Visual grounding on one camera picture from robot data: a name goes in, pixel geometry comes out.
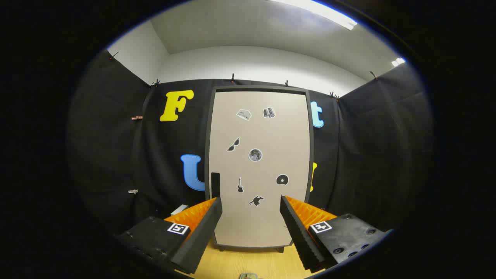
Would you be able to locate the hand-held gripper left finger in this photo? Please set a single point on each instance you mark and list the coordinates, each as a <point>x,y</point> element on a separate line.
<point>201,236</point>

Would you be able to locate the small green grey-rimmed object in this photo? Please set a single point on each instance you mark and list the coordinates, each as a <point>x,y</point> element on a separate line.
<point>248,276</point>

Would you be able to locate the green book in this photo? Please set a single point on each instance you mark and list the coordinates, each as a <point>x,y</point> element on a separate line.
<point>179,209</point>

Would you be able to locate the grey cabinet body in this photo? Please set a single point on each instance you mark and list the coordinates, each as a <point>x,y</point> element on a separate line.
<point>259,88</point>

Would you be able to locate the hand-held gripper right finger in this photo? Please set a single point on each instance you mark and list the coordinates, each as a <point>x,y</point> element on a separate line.
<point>300,232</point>

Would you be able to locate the small ceiling light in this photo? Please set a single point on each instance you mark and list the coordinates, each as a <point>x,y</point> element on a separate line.
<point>398,61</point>

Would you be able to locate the long ceiling light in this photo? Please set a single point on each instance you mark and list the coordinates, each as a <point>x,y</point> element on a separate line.
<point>329,15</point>

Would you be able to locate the red-brown cloth clip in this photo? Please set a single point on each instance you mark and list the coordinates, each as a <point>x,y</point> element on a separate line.
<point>136,117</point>

